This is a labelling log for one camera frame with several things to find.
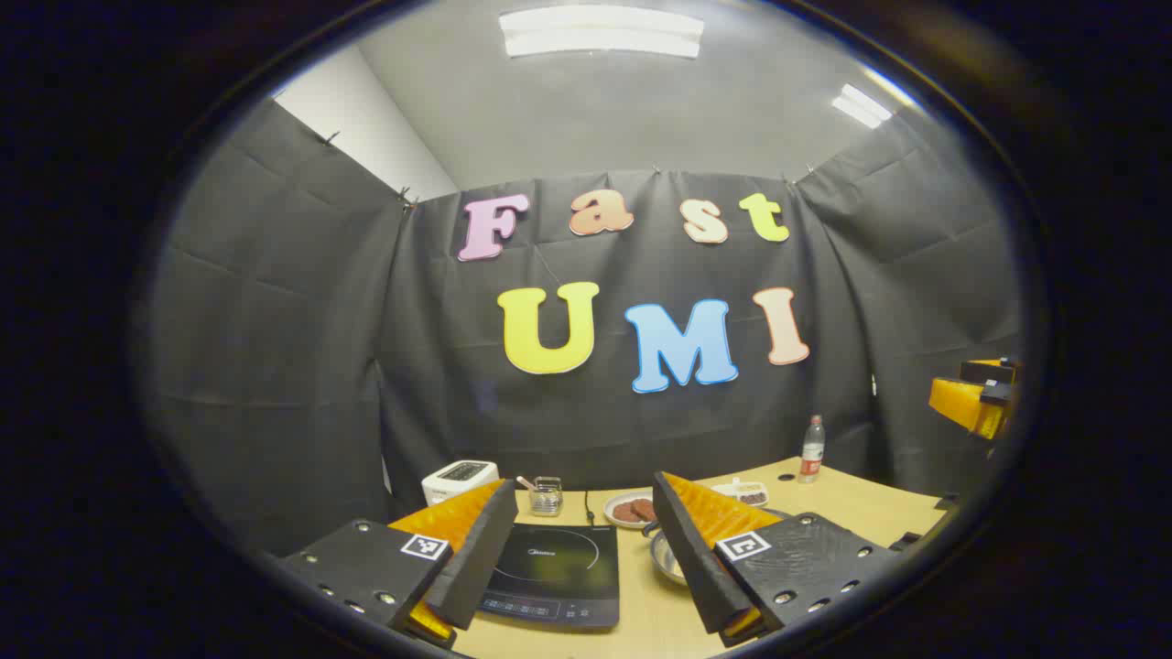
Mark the large ceiling light panel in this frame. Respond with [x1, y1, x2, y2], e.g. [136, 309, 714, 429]
[499, 5, 706, 60]

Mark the white toaster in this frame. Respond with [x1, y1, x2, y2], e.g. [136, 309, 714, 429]
[421, 460, 501, 507]

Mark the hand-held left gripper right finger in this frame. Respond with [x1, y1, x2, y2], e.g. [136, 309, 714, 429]
[652, 471, 903, 649]

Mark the white round plate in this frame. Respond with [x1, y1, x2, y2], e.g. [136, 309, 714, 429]
[602, 490, 658, 530]

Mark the black induction cooktop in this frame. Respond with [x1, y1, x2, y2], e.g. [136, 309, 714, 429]
[478, 524, 621, 631]

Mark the white divided dish with beans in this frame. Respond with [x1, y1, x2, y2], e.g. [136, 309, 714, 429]
[712, 478, 770, 507]

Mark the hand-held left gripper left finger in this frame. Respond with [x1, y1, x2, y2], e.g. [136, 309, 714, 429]
[275, 478, 520, 651]

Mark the small ceiling light panel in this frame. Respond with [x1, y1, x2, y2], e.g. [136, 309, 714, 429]
[831, 82, 894, 129]

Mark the stainless steel pot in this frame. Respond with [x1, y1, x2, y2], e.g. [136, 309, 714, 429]
[641, 520, 689, 587]

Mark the clear plastic water bottle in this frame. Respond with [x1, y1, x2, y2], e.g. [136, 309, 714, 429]
[798, 415, 826, 484]

